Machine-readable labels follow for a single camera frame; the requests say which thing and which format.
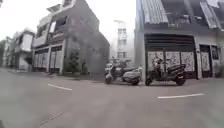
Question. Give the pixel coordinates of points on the dark scooter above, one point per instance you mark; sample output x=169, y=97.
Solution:
x=111, y=74

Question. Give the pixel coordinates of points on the grey scooter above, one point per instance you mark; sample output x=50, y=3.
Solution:
x=131, y=77

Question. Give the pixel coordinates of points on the tall pale building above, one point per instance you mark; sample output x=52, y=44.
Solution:
x=121, y=40

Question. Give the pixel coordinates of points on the dark grey corner building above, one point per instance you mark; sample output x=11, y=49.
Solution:
x=83, y=40

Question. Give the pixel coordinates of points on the green bush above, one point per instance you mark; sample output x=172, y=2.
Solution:
x=73, y=63

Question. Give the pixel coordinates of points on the black scooter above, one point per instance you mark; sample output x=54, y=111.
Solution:
x=168, y=73

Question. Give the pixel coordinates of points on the building with patterned doors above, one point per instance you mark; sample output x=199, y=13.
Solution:
x=173, y=33

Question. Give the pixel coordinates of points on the white building with balcony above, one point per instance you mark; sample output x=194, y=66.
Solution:
x=25, y=50

